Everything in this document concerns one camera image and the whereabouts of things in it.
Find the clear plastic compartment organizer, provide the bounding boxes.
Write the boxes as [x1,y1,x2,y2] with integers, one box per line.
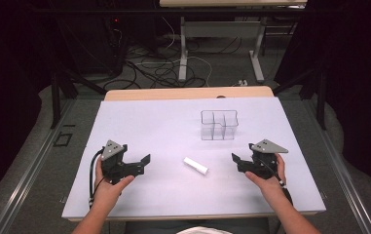
[200,109,240,141]

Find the tangle of floor cables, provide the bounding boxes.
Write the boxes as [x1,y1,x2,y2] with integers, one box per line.
[103,16,243,91]

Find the black computer tower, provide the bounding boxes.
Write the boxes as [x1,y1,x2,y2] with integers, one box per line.
[57,13,126,76]

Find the wooden table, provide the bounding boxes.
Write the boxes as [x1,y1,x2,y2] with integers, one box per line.
[67,85,320,223]

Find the person's left hand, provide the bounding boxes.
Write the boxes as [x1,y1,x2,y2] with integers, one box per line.
[93,158,136,209]

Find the white table mat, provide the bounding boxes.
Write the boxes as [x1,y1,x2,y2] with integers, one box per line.
[61,97,327,219]

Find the metal floor rail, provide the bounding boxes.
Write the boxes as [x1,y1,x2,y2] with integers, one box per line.
[303,97,371,234]
[0,97,77,234]

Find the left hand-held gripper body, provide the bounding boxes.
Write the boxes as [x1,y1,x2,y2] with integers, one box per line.
[99,139,143,186]

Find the black metal stand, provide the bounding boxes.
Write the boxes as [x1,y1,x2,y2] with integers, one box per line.
[272,62,328,131]
[50,61,108,130]

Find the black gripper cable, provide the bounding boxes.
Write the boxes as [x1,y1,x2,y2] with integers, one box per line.
[88,148,106,210]
[263,160,294,207]

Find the white metal-legged desk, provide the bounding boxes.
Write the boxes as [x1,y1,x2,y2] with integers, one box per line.
[159,0,308,84]

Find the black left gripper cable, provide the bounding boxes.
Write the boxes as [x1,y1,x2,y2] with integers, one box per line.
[88,148,106,210]

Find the person's right hand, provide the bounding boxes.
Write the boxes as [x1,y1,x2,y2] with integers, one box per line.
[244,153,287,198]

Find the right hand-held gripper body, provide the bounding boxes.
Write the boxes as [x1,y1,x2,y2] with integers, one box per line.
[241,138,289,180]

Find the person's white shirt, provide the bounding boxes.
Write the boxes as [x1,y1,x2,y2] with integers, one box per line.
[176,226,234,234]

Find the person's dark pants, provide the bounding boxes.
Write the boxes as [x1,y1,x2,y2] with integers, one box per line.
[125,217,271,234]

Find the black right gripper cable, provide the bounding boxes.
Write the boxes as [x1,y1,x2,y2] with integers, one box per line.
[263,160,294,207]

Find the white cylindrical tube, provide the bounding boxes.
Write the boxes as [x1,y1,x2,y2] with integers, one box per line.
[182,156,210,176]

